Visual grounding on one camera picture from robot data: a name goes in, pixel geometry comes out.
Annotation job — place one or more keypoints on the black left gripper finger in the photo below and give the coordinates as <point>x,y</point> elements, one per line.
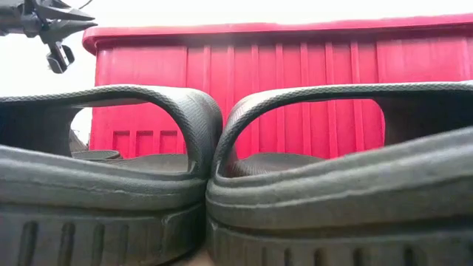
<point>66,29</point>
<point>59,13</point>

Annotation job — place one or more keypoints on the dark grey slide sandal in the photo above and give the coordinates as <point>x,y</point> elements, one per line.
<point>332,199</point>
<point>103,192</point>

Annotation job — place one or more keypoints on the red plastic bin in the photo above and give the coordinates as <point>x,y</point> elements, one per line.
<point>295,74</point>

